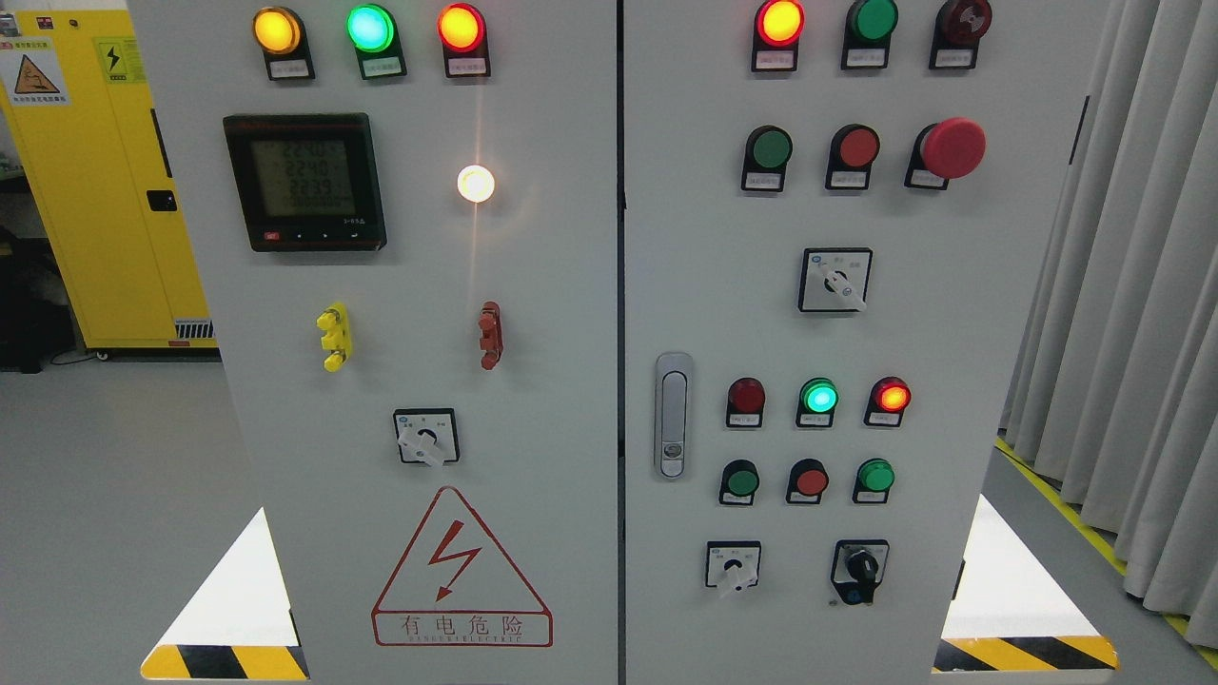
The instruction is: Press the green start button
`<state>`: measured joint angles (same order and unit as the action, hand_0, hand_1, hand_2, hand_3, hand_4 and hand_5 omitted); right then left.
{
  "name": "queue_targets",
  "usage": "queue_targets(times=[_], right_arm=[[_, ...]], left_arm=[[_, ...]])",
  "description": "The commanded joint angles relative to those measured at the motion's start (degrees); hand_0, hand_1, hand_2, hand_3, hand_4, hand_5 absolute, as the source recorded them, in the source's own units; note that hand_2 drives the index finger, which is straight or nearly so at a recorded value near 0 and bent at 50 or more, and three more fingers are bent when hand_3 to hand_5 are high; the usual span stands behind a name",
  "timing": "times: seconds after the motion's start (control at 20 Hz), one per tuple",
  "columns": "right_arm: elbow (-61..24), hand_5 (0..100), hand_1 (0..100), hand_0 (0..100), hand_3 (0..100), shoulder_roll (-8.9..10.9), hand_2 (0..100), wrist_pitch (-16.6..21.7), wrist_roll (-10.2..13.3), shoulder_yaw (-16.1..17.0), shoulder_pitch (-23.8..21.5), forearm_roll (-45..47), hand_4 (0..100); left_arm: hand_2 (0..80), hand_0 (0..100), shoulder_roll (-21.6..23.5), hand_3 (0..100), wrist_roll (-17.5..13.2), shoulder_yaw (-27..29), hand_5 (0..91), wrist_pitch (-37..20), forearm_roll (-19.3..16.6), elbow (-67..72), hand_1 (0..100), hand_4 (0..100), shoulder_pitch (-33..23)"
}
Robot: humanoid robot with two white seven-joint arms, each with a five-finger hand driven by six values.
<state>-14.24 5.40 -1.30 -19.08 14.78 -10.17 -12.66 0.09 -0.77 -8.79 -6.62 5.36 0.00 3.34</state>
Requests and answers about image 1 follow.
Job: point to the lower left green push button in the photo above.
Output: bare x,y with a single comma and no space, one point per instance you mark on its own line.
738,484

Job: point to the green push button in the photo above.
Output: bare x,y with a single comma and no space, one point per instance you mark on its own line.
873,482
738,484
767,152

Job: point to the lower red push button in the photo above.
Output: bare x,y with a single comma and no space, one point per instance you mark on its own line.
807,482

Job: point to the red push button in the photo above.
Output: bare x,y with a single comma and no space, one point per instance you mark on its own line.
850,158
807,482

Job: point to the upper green push button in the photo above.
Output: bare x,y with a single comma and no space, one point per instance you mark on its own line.
767,152

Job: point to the lower right green push button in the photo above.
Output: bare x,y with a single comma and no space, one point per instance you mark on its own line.
873,482

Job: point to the upper red push button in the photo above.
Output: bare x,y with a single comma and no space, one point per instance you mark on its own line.
850,158

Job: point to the red emergency stop mushroom button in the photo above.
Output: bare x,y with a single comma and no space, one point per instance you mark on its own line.
944,151

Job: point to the red terminal connector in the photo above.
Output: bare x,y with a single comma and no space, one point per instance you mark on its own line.
491,331

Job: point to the middle left red indicator lamp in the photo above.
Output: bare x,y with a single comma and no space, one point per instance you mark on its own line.
745,404

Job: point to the red indicator lamp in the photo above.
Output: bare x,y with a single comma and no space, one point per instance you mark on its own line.
745,404
464,41
889,398
776,33

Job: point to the white glowing indicator lamp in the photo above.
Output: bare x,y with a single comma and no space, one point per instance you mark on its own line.
476,184

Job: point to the middle green indicator lamp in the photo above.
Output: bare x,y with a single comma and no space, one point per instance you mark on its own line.
816,404

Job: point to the green indicator lamp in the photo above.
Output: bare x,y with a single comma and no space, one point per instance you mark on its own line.
816,404
376,41
867,34

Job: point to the left grey cabinet door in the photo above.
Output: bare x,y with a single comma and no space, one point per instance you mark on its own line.
538,433

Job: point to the grey cabinet door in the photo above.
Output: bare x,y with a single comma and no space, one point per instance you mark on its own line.
713,271
538,433

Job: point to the right grey cabinet door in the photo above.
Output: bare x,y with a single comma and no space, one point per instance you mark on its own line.
713,271

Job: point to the yellow terminal connector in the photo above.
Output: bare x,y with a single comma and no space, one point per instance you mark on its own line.
336,339

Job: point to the middle right red indicator lamp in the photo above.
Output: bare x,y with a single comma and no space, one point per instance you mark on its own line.
889,398

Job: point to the red electric danger warning sticker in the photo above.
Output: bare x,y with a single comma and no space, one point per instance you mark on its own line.
456,586

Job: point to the black digital power meter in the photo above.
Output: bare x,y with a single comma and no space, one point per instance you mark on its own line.
307,182

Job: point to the red indicator lamp top left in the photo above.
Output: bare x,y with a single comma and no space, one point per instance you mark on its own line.
464,41

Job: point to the red indicator lamp top right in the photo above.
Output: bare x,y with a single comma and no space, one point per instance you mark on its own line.
776,33

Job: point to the green indicator lamp top left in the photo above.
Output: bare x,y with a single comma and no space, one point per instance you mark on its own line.
376,41

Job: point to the green indicator lamp top right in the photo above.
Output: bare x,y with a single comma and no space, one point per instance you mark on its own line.
867,34

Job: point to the yellow indicator lamp top left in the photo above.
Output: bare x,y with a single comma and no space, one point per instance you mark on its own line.
282,38

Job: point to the dark red buzzer lamp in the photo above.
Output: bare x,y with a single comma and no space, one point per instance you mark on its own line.
957,30

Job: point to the grey curtain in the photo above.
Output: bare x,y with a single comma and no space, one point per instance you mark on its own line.
1115,390

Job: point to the yellow safety storage cabinet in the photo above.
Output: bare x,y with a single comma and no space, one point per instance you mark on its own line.
76,97

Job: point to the grey cabinet door handle lock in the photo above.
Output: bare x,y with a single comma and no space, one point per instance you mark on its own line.
671,394

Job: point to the left door rotary selector switch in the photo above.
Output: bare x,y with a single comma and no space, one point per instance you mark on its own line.
427,436

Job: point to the upper right rotary selector switch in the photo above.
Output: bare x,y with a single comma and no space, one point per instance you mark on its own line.
834,280

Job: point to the bottom left rotary selector switch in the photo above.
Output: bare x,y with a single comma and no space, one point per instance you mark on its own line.
731,566

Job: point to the black key selector switch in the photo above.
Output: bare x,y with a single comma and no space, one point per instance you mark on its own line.
858,569

